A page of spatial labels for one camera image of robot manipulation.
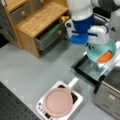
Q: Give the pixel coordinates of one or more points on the white induction cooker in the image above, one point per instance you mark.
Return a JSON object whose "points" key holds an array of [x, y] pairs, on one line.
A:
{"points": [[77, 100]]}

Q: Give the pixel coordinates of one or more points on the white and blue gripper body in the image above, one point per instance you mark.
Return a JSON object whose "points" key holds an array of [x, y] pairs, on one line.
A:
{"points": [[82, 30]]}

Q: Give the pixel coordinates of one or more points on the teal bowl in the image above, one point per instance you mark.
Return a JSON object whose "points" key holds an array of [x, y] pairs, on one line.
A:
{"points": [[95, 51]]}

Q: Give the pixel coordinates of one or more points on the silver toaster oven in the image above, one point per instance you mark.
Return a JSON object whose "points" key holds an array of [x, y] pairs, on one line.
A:
{"points": [[108, 94]]}

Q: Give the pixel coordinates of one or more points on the white pan handle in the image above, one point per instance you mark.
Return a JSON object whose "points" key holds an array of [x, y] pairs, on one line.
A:
{"points": [[73, 83]]}

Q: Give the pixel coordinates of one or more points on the pink pan lid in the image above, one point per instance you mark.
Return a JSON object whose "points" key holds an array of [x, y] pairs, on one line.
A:
{"points": [[58, 102]]}

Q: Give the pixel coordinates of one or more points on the wooden drawer cabinet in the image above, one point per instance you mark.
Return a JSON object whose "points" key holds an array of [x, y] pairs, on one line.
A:
{"points": [[21, 21]]}

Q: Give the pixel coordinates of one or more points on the orange toy carrot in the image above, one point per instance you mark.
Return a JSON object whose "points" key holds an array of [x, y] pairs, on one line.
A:
{"points": [[105, 57]]}

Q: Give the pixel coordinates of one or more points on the open grey drawer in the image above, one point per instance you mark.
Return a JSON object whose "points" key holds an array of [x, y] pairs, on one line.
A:
{"points": [[49, 35]]}

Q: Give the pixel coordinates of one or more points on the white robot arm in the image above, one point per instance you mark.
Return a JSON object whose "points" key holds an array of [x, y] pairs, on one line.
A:
{"points": [[84, 8]]}

